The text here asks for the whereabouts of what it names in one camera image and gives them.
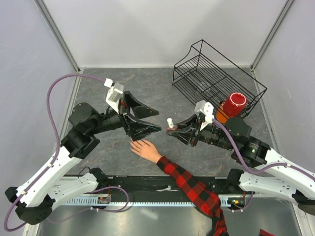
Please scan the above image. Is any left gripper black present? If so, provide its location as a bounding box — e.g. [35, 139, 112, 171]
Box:
[91, 90, 163, 140]

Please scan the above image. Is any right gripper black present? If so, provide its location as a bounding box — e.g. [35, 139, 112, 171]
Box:
[167, 112, 235, 150]

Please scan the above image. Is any glitter red nail polish bottle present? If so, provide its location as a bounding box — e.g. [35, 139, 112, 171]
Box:
[166, 125, 179, 133]

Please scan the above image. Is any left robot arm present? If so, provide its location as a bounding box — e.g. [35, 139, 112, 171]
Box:
[5, 91, 161, 225]

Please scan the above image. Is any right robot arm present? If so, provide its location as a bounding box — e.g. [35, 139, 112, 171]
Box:
[167, 114, 315, 215]

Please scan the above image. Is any red plaid sleeve forearm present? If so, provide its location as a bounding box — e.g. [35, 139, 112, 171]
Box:
[157, 156, 228, 236]

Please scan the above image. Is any orange cup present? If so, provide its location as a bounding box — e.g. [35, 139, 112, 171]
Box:
[216, 102, 233, 124]

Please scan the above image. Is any red mug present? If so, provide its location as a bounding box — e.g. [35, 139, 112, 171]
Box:
[222, 92, 247, 117]

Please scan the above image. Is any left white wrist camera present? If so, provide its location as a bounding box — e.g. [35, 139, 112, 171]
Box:
[105, 83, 124, 114]

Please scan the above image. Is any black wire rack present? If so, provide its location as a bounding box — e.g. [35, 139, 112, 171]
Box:
[172, 39, 267, 118]

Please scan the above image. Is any white slotted cable duct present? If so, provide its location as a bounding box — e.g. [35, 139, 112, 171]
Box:
[56, 195, 244, 207]

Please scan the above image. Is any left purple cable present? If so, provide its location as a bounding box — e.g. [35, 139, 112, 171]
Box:
[3, 74, 108, 232]

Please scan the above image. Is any purple cable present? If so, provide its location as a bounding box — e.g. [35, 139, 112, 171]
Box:
[212, 119, 315, 177]
[3, 74, 108, 232]

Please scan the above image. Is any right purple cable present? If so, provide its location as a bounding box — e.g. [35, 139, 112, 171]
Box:
[212, 119, 315, 177]

